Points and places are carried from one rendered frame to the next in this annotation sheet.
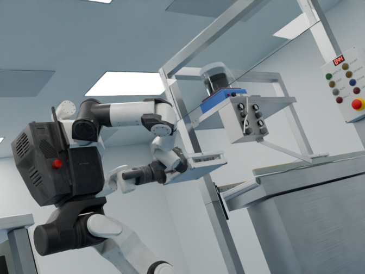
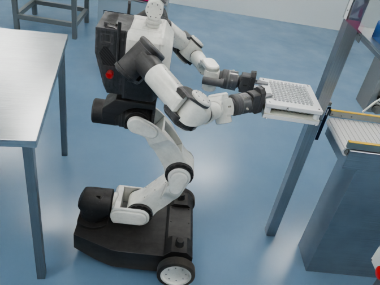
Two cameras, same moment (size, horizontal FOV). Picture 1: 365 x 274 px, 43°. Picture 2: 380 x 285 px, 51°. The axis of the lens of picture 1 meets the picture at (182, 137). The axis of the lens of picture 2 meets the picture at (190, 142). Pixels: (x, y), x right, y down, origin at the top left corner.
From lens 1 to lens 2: 1.62 m
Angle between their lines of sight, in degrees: 62
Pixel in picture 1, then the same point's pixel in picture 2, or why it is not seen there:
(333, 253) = not seen: outside the picture
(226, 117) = (372, 73)
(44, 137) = (107, 45)
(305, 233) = (369, 205)
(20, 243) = (25, 153)
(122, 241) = (153, 142)
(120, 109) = (152, 82)
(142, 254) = (171, 153)
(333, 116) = not seen: outside the picture
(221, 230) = (301, 144)
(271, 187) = (357, 164)
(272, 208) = (352, 171)
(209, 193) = not seen: hidden behind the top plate
